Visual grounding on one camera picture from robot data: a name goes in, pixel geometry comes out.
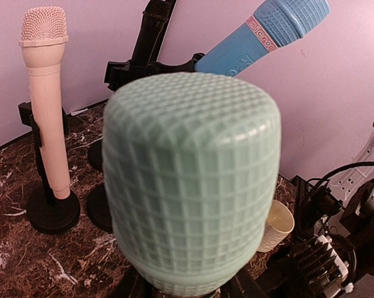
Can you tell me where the blue microphone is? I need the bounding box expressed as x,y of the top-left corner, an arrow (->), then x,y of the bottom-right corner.
195,0 -> 330,76

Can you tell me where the tall black microphone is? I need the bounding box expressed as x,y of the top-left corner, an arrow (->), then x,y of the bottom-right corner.
131,1 -> 171,66

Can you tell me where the beige microphone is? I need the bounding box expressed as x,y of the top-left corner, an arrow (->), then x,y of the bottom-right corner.
19,6 -> 71,199

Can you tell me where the black stand of tall microphone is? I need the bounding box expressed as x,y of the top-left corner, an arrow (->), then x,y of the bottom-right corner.
86,58 -> 163,170

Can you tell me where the black stand of blue microphone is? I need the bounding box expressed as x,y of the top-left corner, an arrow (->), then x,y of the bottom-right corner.
86,53 -> 204,233

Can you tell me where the cream ribbed mug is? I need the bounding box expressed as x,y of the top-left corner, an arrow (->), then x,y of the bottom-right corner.
257,200 -> 295,253

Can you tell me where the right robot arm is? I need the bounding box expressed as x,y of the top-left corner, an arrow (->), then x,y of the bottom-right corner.
256,121 -> 374,297

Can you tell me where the black stand of beige microphone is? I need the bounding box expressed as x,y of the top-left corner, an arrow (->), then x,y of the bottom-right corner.
18,102 -> 81,235

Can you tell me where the mint green microphone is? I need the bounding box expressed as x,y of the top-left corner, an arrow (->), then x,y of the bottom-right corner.
102,73 -> 281,297

